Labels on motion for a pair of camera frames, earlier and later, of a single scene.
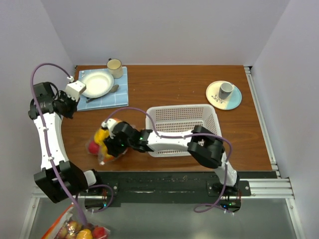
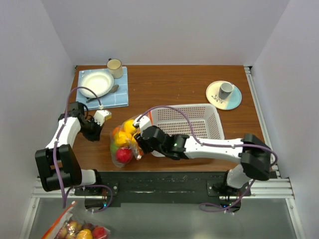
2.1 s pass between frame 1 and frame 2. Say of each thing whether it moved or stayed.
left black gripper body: moved
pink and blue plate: stayed
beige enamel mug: stayed
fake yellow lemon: moved
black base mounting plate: stayed
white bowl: stayed
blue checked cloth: stayed
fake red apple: moved
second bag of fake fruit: stayed
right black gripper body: moved
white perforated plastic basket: stayed
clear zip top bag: moved
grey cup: stayed
